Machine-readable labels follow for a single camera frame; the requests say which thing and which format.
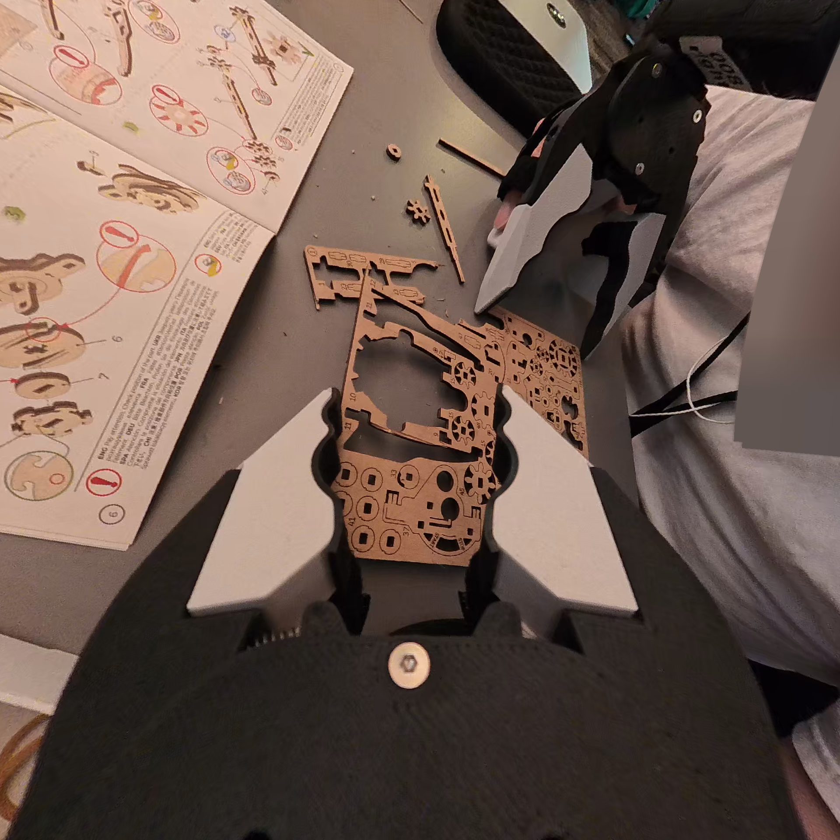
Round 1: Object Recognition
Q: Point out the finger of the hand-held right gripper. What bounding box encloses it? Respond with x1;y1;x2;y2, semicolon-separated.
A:
579;211;670;362
472;141;596;316

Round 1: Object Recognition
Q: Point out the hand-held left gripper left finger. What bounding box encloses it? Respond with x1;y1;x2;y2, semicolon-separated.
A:
187;387;343;632

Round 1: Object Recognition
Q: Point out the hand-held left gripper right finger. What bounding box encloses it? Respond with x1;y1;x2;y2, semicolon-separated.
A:
484;386;639;636

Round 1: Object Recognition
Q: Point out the slotted wooden stick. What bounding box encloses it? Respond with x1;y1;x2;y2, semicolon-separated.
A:
423;174;467;284

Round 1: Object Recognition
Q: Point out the wooden sheet with round parts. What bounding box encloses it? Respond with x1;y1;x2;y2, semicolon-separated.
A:
330;272;521;567

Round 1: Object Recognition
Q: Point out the thin wooden strip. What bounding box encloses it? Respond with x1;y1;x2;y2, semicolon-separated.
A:
437;136;508;177

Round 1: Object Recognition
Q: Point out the white rounded device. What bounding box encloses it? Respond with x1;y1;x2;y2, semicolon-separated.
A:
489;0;593;93

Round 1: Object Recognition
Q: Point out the white cardboard box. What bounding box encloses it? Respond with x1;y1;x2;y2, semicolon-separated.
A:
0;632;81;840

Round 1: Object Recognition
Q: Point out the open instruction booklet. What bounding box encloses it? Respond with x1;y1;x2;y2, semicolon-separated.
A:
0;0;355;552

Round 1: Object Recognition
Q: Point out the thin white cord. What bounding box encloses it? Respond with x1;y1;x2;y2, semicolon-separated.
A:
630;354;739;424

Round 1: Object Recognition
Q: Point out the black lanyard strap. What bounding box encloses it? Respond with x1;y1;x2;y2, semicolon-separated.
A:
629;311;750;437

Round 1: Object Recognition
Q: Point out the small wooden frame offcut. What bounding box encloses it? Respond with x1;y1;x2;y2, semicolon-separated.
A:
304;244;442;311

